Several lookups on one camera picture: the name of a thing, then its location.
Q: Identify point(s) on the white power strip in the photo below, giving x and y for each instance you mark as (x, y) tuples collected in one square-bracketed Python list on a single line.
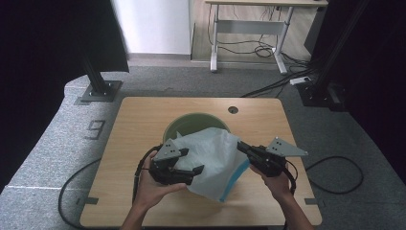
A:
[(300, 80)]

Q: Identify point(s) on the black metal stand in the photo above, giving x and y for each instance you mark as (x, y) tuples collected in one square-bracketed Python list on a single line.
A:
[(322, 76), (97, 83)]

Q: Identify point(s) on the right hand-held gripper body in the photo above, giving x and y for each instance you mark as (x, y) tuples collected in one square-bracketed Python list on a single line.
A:
[(269, 163)]

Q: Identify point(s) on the grey floor tape piece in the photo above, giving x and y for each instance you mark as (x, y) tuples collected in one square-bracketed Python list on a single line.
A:
[(89, 201)]

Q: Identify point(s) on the white bag with blue band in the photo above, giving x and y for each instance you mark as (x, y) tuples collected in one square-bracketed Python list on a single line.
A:
[(214, 159)]

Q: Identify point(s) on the green plastic trash bin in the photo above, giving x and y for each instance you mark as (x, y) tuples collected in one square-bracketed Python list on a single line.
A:
[(191, 123)]

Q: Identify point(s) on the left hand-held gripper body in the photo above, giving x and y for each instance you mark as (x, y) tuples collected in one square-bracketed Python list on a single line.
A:
[(164, 172)]

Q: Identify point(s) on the round black table grommet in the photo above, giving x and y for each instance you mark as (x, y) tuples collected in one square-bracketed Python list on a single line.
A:
[(233, 109)]

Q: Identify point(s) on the person's left hand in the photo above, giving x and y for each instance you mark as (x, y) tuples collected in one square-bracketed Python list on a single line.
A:
[(151, 191)]

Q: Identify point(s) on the person's right hand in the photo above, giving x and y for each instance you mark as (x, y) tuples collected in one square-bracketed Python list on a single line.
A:
[(277, 187)]

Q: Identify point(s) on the black curtain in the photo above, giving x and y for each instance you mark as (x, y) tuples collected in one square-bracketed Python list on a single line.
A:
[(383, 64), (38, 64)]

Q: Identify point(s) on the white-legged wooden desk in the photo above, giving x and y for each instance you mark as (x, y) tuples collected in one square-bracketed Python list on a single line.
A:
[(252, 27)]

